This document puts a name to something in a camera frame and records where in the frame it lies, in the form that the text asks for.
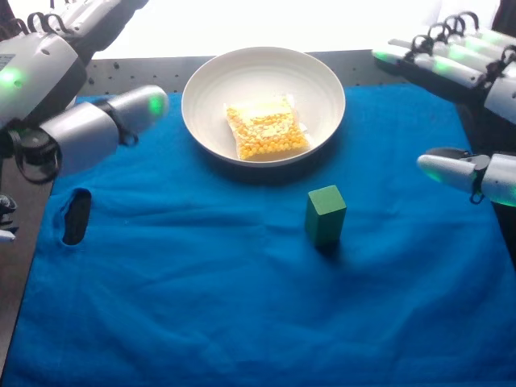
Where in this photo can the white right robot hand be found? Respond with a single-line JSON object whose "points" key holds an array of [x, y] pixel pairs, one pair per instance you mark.
{"points": [[451, 66]]}

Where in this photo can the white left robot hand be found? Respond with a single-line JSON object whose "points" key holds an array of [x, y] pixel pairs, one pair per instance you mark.
{"points": [[36, 68]]}

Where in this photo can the bag of yellow beads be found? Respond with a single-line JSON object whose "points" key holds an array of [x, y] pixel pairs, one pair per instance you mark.
{"points": [[268, 131]]}

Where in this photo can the green block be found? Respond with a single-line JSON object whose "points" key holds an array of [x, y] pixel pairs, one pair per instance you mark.
{"points": [[324, 219]]}

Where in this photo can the white round plate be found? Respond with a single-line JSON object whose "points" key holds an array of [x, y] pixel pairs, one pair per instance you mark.
{"points": [[209, 92]]}

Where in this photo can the blue cloth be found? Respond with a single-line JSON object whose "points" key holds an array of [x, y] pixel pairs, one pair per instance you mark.
{"points": [[201, 290]]}

